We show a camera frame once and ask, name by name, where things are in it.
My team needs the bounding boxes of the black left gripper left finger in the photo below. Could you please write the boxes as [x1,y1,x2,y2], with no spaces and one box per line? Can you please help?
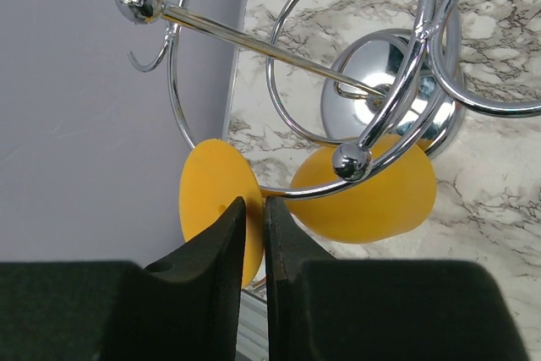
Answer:
[1,198,246,360]

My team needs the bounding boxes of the chrome wine glass rack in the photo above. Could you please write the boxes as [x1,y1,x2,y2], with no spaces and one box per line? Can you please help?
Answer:
[113,0,541,201]

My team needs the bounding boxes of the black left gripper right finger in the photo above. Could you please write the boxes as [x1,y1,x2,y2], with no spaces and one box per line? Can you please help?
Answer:
[264,198,528,360]

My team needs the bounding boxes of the yellow wine glass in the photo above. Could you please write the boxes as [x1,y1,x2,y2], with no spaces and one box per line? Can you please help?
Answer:
[178,139,437,286]

